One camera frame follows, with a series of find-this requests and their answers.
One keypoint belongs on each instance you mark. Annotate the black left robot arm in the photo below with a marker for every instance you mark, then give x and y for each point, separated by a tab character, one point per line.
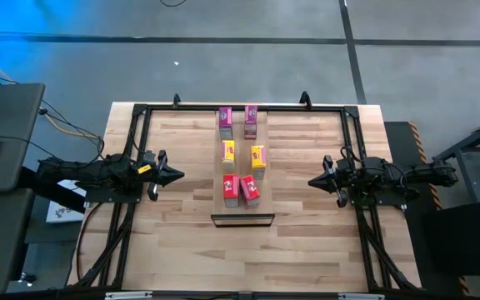
98	171

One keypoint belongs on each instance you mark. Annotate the black mat with orange stripes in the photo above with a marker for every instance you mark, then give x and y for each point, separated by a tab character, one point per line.
417	233

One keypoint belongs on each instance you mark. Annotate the black metal table frame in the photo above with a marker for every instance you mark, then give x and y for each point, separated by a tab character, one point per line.
198	107

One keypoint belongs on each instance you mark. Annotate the silver metal bracket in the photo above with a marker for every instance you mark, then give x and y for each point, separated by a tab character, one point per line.
128	296
361	296

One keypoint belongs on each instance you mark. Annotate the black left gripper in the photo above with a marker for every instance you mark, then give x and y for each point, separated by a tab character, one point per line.
157	173

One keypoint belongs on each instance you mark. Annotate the yellow cereal box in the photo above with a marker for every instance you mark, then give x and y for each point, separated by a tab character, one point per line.
228	152
258	158

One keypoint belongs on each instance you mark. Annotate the black table clamp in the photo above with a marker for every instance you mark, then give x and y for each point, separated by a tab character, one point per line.
176	100
305	99

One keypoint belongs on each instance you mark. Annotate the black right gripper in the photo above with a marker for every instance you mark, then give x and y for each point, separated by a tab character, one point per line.
340	179

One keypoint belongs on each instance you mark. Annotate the shiny desk caster wheel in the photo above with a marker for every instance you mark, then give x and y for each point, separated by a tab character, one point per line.
26	277

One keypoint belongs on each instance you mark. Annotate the white printed box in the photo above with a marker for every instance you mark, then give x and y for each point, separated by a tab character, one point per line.
63	212

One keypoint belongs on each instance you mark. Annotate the red cereal box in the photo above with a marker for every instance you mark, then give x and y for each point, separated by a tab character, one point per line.
230	187
249	189

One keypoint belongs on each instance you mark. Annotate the purple cereal box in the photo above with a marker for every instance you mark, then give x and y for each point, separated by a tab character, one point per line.
225	118
250	116

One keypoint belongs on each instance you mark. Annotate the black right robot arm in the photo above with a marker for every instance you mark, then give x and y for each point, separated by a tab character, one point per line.
390	179

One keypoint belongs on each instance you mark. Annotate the wooden shelf with black frame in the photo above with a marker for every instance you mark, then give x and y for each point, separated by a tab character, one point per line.
238	137

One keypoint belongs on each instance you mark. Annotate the grey desk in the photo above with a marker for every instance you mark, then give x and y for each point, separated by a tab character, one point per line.
11	116
8	250

